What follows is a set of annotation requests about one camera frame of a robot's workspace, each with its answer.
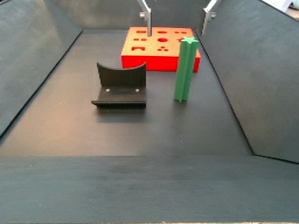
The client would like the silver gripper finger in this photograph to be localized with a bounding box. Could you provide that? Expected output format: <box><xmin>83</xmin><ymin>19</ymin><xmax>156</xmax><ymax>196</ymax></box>
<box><xmin>136</xmin><ymin>0</ymin><xmax>152</xmax><ymax>37</ymax></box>
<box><xmin>200</xmin><ymin>0</ymin><xmax>219</xmax><ymax>35</ymax></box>

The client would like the green star-profile bar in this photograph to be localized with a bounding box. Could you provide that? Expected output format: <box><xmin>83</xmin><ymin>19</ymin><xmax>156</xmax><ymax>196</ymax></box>
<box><xmin>174</xmin><ymin>37</ymin><xmax>199</xmax><ymax>102</ymax></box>

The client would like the red shape-sorting board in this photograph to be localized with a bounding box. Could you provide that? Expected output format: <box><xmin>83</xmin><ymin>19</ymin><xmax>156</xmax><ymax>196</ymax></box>
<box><xmin>122</xmin><ymin>27</ymin><xmax>194</xmax><ymax>72</ymax></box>

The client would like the black curved holder stand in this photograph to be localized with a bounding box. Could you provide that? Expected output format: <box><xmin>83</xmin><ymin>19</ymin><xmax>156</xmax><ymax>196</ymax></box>
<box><xmin>91</xmin><ymin>64</ymin><xmax>147</xmax><ymax>108</ymax></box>

